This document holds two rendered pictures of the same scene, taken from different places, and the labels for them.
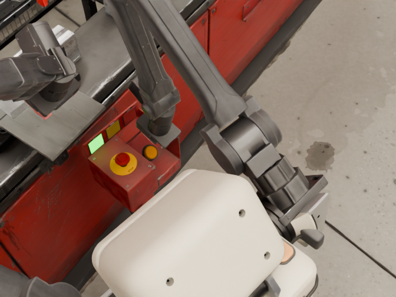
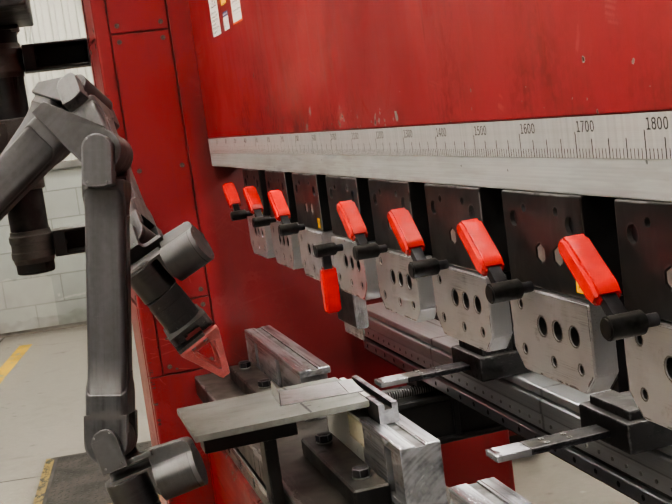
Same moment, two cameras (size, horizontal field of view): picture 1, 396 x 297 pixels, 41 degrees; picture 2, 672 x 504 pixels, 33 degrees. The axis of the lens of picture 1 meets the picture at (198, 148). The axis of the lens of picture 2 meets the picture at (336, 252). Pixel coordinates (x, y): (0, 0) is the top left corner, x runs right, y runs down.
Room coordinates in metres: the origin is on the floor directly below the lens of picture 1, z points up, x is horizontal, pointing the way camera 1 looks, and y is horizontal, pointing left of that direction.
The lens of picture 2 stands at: (1.93, -0.83, 1.43)
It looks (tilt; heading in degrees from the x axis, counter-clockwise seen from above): 7 degrees down; 129
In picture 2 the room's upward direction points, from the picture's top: 8 degrees counter-clockwise
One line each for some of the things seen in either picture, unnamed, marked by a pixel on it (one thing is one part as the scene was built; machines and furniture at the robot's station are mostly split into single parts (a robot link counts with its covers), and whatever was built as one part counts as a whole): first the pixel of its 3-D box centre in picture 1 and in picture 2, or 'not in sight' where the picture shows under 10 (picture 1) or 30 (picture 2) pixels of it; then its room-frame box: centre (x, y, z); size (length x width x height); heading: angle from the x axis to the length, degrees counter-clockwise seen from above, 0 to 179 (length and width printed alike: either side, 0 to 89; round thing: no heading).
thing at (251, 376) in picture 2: not in sight; (255, 384); (0.33, 0.79, 0.89); 0.30 x 0.05 x 0.03; 145
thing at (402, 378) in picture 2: not in sight; (453, 362); (0.95, 0.62, 1.01); 0.26 x 0.12 x 0.05; 55
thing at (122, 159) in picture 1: (122, 161); not in sight; (0.75, 0.20, 0.79); 0.04 x 0.04 x 0.04
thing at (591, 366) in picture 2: not in sight; (588, 279); (1.49, 0.05, 1.26); 0.15 x 0.09 x 0.17; 145
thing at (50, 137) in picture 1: (38, 107); (270, 407); (0.77, 0.37, 1.00); 0.26 x 0.18 x 0.01; 55
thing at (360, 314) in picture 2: not in sight; (351, 306); (0.86, 0.50, 1.13); 0.10 x 0.02 x 0.10; 145
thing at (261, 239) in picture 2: not in sight; (275, 209); (0.51, 0.74, 1.26); 0.15 x 0.09 x 0.17; 145
